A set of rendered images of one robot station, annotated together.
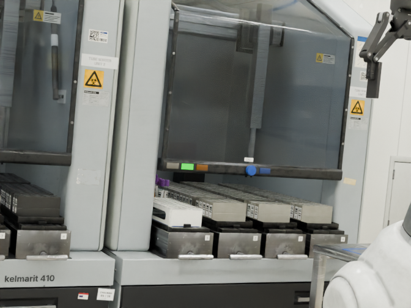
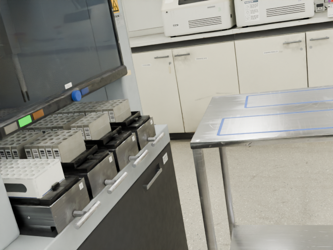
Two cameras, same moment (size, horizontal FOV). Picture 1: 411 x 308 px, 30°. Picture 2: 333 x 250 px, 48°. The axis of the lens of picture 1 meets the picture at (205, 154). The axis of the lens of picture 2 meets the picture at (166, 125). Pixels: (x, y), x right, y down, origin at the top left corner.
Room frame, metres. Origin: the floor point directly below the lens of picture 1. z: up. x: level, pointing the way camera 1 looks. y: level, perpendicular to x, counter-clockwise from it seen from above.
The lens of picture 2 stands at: (1.30, 0.33, 1.17)
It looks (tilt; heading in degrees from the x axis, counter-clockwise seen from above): 18 degrees down; 320
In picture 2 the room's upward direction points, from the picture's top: 10 degrees counter-clockwise
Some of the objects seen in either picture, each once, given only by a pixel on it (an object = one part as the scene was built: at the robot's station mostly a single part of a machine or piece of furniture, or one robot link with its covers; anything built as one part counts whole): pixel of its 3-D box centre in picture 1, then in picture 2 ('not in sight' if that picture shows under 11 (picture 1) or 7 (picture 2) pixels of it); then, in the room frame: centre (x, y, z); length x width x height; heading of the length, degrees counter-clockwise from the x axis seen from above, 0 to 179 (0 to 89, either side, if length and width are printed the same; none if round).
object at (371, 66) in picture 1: (367, 65); not in sight; (1.47, -0.29, 1.25); 0.03 x 0.01 x 0.05; 117
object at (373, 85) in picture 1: (373, 80); not in sight; (1.48, -0.31, 1.22); 0.03 x 0.01 x 0.07; 27
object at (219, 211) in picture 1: (227, 212); (69, 147); (2.20, -0.08, 0.85); 0.12 x 0.02 x 0.06; 117
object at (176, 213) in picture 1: (164, 211); (2, 179); (2.22, 0.10, 0.83); 0.30 x 0.10 x 0.06; 27
